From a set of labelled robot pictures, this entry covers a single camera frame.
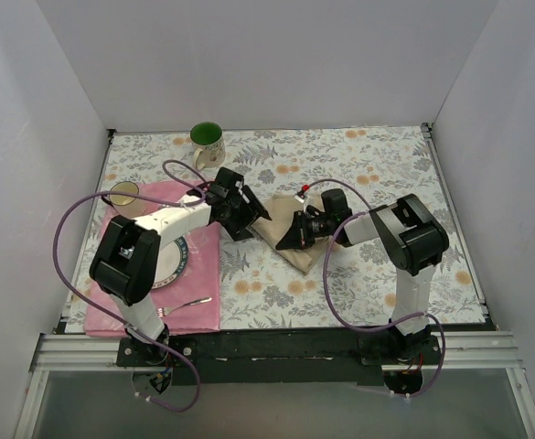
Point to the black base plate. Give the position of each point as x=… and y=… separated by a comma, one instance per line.
x=295, y=355

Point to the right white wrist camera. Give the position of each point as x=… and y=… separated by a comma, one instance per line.
x=303, y=198

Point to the aluminium frame rail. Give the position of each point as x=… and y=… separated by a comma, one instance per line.
x=460, y=348

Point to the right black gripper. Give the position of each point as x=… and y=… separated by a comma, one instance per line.
x=302, y=230

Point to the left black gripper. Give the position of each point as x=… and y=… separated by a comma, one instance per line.
x=242, y=210

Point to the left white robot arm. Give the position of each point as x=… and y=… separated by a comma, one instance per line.
x=125, y=262

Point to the white plate with blue rim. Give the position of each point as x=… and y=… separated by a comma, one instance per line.
x=171, y=263

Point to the floral tablecloth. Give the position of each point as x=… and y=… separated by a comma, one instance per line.
x=260, y=289

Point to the beige cloth napkin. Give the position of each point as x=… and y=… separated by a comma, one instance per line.
x=277, y=232

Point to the silver fork on placemat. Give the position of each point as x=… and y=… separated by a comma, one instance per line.
x=166, y=311

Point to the cream enamel cup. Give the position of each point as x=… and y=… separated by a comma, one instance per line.
x=127, y=205

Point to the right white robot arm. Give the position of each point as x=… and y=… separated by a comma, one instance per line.
x=414, y=241

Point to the floral mug green inside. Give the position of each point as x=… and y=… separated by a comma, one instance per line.
x=207, y=137

